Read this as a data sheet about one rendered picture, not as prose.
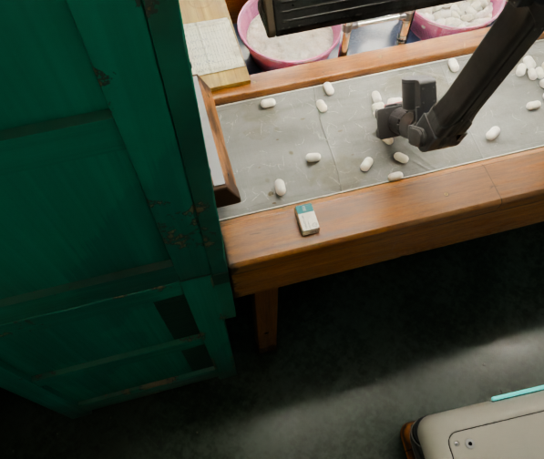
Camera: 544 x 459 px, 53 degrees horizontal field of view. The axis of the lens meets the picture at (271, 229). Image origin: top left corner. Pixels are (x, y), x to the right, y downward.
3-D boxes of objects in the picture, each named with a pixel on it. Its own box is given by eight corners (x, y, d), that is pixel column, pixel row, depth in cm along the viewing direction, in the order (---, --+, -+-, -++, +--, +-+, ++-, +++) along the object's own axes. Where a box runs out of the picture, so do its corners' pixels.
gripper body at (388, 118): (374, 108, 115) (386, 114, 108) (418, 99, 116) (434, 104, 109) (376, 138, 117) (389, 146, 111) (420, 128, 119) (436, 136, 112)
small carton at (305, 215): (319, 231, 109) (320, 227, 107) (302, 236, 109) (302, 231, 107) (310, 207, 112) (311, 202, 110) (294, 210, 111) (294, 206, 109)
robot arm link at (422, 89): (420, 149, 99) (461, 141, 101) (420, 85, 95) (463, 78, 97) (389, 137, 110) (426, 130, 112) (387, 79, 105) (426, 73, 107)
